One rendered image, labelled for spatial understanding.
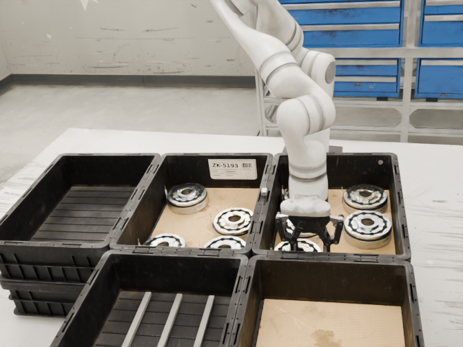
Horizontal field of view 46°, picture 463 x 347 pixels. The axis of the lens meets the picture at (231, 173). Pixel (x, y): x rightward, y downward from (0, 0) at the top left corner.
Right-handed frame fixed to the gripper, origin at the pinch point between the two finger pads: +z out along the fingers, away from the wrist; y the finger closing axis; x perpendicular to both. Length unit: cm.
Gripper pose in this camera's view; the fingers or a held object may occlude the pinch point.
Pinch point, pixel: (310, 250)
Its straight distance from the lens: 115.2
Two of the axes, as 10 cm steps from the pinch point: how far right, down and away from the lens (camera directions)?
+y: -9.7, -0.2, 2.3
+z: 1.0, 8.5, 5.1
